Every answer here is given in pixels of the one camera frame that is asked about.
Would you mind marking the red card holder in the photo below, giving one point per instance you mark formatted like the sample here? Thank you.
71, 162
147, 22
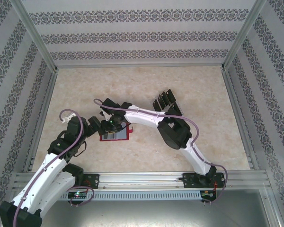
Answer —
121, 134

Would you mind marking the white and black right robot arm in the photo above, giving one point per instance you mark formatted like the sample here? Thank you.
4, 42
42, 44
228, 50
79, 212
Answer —
144, 120

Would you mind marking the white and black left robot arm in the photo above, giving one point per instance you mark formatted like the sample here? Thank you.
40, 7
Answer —
47, 184

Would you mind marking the small circuit board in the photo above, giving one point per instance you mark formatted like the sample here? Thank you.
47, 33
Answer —
77, 195
208, 193

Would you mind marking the grey metal sheet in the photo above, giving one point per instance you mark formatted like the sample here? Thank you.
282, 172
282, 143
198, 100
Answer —
142, 212

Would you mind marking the aluminium table side rail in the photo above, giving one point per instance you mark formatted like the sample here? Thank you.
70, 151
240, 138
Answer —
42, 118
238, 118

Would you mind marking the long aluminium base rail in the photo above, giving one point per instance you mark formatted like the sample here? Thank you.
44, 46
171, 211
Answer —
142, 180

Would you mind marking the aluminium frame post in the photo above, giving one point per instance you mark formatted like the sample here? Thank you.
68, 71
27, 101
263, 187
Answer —
245, 35
33, 35

